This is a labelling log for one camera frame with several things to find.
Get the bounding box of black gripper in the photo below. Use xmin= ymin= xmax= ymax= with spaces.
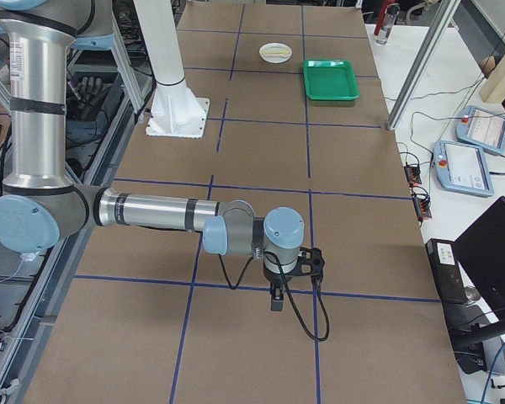
xmin=263 ymin=265 xmax=285 ymax=311

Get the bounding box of white round plate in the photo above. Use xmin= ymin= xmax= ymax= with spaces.
xmin=258 ymin=42 xmax=293 ymax=64

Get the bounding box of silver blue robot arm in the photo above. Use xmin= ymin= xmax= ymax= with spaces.
xmin=0 ymin=1 xmax=304 ymax=311

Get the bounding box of black computer box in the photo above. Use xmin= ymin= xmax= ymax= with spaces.
xmin=425 ymin=238 xmax=467 ymax=305

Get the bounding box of near orange black adapter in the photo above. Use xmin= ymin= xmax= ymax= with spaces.
xmin=412 ymin=190 xmax=432 ymax=223

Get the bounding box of orange black adapter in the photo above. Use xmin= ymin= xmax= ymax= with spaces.
xmin=412 ymin=190 xmax=432 ymax=223
xmin=404 ymin=163 xmax=422 ymax=186

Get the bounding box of brown paper table cover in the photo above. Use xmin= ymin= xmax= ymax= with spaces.
xmin=23 ymin=3 xmax=468 ymax=404

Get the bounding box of far orange black adapter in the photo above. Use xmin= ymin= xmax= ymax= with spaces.
xmin=404 ymin=163 xmax=422 ymax=186

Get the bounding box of black monitor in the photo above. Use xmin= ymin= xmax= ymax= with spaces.
xmin=451 ymin=195 xmax=505 ymax=350

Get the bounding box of green plastic tray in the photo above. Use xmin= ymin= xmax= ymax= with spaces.
xmin=302 ymin=59 xmax=360 ymax=102

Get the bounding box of near teach pendant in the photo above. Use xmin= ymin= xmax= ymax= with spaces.
xmin=433 ymin=140 xmax=494 ymax=198

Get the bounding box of teach pendant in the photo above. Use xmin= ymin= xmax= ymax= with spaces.
xmin=455 ymin=105 xmax=505 ymax=156
xmin=433 ymin=140 xmax=494 ymax=198

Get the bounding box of far teach pendant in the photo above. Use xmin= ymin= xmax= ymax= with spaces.
xmin=455 ymin=105 xmax=505 ymax=156

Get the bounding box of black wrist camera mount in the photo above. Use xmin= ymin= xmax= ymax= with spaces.
xmin=294 ymin=247 xmax=325 ymax=282

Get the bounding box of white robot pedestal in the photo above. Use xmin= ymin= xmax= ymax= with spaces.
xmin=134 ymin=0 xmax=210 ymax=139

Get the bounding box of blue network cable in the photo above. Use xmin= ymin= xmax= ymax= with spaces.
xmin=479 ymin=336 xmax=505 ymax=404

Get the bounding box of aluminium frame post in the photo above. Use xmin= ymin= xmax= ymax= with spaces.
xmin=386 ymin=0 xmax=461 ymax=130

